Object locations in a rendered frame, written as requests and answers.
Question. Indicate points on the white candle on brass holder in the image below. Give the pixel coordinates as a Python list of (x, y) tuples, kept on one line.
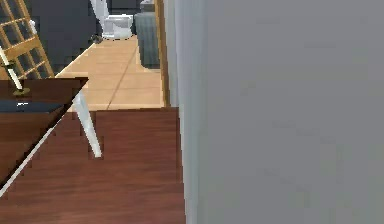
[(13, 75)]

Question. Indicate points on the grey ribbed bin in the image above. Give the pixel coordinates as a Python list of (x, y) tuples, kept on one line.
[(147, 38)]

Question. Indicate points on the white toilet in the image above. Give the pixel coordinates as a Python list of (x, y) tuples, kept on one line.
[(116, 26)]

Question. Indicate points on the dark brown wooden table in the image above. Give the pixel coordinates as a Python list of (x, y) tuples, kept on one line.
[(30, 133)]

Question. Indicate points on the dark flat laptop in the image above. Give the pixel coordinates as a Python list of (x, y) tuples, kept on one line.
[(26, 106)]

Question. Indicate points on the light wooden lattice door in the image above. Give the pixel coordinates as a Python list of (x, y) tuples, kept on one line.
[(25, 46)]

